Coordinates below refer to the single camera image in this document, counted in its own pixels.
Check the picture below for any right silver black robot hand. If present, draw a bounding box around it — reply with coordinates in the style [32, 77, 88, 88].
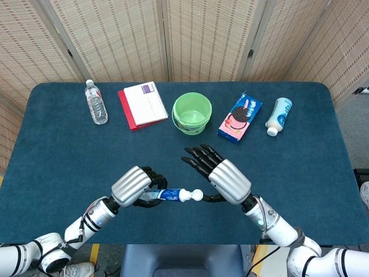
[180, 144, 253, 206]

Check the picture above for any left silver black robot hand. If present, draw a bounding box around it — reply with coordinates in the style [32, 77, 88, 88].
[111, 165, 169, 209]

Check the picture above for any blue and white toothpaste tube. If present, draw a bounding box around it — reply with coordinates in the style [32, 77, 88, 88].
[141, 188, 204, 203]

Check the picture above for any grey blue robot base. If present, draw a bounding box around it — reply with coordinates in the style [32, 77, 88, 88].
[120, 244, 244, 277]

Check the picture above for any blue cookie box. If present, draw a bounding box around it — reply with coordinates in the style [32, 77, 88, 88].
[217, 92, 263, 146]

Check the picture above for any blue felt table cover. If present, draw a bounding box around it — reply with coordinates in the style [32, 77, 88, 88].
[0, 81, 358, 246]

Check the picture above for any red folder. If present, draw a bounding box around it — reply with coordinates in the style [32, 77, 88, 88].
[117, 89, 163, 132]

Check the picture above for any green plastic bucket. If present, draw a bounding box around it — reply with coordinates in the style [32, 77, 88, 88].
[172, 92, 213, 136]

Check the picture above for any white blue lotion bottle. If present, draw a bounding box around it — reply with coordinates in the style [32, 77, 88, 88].
[265, 97, 293, 137]

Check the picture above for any white spiral notebook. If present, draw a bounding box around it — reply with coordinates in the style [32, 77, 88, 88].
[123, 81, 169, 126]

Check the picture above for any clear plastic water bottle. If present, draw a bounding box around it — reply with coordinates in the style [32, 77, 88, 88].
[84, 79, 109, 125]

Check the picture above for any white sneaker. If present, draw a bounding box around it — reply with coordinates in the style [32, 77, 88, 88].
[59, 261, 96, 277]

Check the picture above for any black box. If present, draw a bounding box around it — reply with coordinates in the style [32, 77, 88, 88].
[353, 168, 369, 186]

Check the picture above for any grey shoe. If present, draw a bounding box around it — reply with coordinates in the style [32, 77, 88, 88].
[359, 181, 369, 209]

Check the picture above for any bamboo folding screen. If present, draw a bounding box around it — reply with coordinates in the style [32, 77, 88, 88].
[0, 0, 369, 174]

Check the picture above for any black floor cable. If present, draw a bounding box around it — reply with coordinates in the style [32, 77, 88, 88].
[247, 245, 278, 274]

